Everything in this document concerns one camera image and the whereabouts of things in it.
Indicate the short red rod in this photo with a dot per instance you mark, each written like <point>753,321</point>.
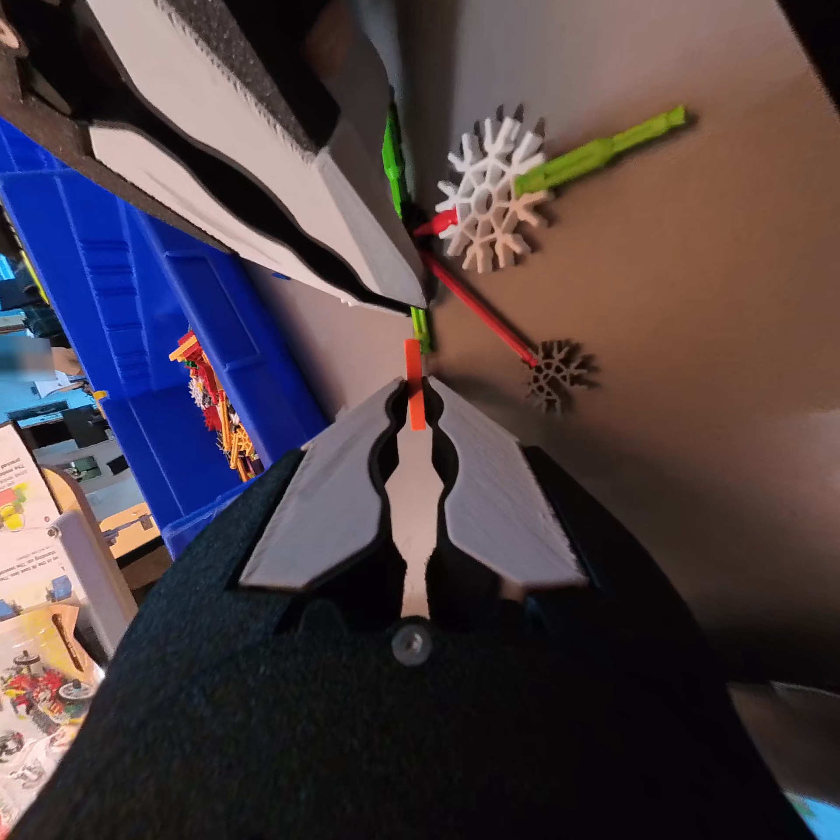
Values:
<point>439,224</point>

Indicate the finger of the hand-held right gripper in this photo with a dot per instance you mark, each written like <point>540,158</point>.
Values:
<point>216,98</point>
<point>170,190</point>

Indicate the white snowflake connector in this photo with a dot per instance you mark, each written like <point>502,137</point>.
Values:
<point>489,200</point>

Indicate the brown wooden desk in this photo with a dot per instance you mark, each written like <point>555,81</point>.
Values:
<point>131,528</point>

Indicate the orange plastic strip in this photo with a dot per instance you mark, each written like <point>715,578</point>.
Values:
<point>415,394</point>

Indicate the long red rod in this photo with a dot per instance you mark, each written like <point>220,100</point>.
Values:
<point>479,308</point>

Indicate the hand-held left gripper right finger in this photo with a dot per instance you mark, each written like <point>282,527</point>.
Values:
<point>518,518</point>

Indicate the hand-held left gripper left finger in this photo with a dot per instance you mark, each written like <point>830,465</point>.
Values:
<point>315,518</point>

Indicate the dark grey snowflake connector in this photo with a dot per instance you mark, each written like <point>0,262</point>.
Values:
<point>558,375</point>

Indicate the blue plastic bin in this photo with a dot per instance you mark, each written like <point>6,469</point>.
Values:
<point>131,328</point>

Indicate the lime green rod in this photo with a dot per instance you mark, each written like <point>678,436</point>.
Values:
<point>394,164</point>
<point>421,328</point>
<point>590,154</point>

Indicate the instruction booklet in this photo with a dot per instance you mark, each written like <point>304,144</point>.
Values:
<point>39,689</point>

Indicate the pile of colourful construction pieces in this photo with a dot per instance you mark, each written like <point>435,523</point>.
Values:
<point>223,413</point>

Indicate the person's dark printed t-shirt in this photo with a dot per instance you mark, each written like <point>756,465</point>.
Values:
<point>814,39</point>

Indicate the large white instruction page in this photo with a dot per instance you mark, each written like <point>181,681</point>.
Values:
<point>26,544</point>

